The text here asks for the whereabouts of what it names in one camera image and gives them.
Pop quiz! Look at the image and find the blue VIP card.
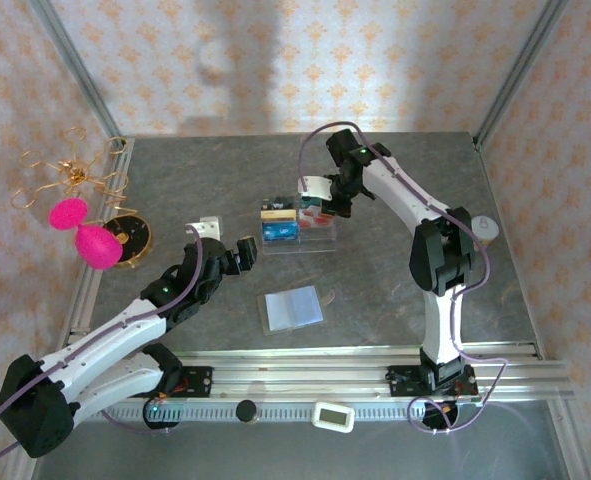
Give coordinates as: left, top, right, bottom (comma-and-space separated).
261, 221, 301, 245

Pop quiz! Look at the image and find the white digital timer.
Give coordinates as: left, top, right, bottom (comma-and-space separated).
311, 401, 355, 434

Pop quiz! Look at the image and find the grey aluminium frame post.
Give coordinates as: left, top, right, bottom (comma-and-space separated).
28, 0, 126, 144
472, 0, 570, 150

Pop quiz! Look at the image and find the grey slotted cable duct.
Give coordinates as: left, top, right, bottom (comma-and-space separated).
94, 402, 481, 424

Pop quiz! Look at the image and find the clear acrylic card stand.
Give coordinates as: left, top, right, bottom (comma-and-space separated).
260, 197, 338, 256

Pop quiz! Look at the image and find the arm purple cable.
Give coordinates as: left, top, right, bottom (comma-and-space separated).
0, 224, 206, 459
297, 122, 509, 436

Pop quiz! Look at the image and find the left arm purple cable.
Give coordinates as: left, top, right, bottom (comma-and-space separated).
0, 224, 206, 459

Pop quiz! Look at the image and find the black round knob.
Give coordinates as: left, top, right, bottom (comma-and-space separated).
235, 399, 259, 424

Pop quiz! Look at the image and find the grey card holder wallet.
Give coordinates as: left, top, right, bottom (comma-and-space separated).
256, 285, 337, 336

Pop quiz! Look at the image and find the yellow white tape roll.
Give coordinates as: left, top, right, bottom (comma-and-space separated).
469, 215, 500, 246

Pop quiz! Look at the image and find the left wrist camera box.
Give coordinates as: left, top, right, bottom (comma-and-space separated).
184, 214, 224, 241

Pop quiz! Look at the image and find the gold wire ornament stand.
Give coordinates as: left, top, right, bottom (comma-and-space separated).
10, 125, 155, 270

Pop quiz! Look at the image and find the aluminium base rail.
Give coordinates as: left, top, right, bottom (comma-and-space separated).
27, 344, 576, 406

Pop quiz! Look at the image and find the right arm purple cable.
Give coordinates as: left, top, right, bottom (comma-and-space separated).
297, 122, 509, 436

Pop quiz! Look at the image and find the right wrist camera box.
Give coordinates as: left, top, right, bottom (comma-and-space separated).
296, 174, 334, 202

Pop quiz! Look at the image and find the black round cable port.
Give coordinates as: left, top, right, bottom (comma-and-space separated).
421, 402, 461, 434
142, 398, 181, 432

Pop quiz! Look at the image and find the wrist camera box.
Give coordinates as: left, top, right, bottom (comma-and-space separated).
184, 214, 224, 241
296, 174, 334, 202

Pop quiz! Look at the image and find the large pink puff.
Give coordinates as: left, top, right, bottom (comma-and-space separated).
76, 223, 125, 270

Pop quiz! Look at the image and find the small pink puff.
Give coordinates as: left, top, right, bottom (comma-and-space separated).
49, 197, 89, 231

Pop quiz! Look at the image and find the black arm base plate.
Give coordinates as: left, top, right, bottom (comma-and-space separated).
387, 364, 479, 399
122, 366, 214, 400

